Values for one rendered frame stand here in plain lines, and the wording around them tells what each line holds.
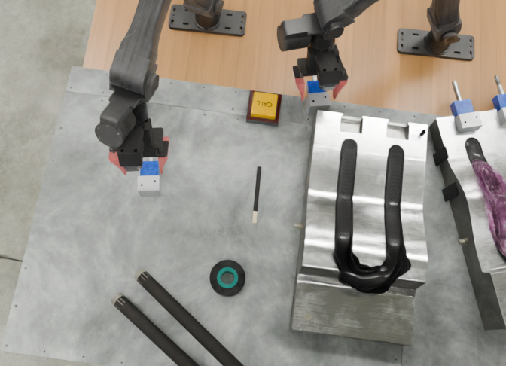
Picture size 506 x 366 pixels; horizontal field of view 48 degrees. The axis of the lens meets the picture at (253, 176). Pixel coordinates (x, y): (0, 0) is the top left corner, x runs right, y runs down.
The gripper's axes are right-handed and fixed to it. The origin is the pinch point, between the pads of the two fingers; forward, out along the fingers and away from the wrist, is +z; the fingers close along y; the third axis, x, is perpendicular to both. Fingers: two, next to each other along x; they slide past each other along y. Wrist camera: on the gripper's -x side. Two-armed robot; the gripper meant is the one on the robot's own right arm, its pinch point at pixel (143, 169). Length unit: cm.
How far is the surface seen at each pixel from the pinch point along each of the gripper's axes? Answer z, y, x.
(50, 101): 51, -52, 97
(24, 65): 43, -64, 111
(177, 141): 5.4, 6.1, 15.6
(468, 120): -2, 75, 12
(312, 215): 7.0, 36.7, -8.7
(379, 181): 5, 53, -1
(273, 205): 13.8, 29.0, 1.0
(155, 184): 6.8, 1.7, 2.2
